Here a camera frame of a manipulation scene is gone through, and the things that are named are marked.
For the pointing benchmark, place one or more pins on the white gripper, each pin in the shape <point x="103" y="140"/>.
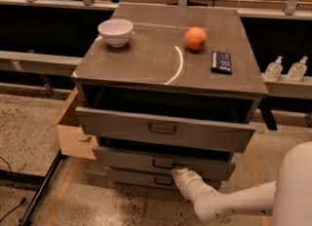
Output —
<point x="189" y="178"/>

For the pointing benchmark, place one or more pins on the grey drawer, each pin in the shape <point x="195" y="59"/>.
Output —
<point x="141" y="178"/>
<point x="174" y="120"/>
<point x="158" y="158"/>

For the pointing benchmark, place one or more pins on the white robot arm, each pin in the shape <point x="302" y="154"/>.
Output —
<point x="287" y="200"/>

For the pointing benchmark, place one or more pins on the grey bottom drawer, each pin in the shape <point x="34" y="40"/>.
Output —
<point x="141" y="178"/>

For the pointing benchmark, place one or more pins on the grey top drawer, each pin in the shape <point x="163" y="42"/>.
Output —
<point x="174" y="120"/>

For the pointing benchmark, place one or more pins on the grey drawer cabinet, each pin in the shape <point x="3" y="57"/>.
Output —
<point x="157" y="60"/>

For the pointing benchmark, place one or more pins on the cardboard box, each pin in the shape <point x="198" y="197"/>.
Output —
<point x="72" y="140"/>

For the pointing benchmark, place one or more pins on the dark blue snack bar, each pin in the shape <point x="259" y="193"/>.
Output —
<point x="221" y="63"/>

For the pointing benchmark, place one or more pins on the orange fruit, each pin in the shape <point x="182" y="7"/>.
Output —
<point x="195" y="38"/>

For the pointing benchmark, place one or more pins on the clear pump bottle right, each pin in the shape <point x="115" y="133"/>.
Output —
<point x="298" y="70"/>

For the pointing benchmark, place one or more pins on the white ceramic bowl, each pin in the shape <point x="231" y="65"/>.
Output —
<point x="116" y="32"/>

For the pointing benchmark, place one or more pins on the black floor rail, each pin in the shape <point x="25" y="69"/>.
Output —
<point x="26" y="218"/>

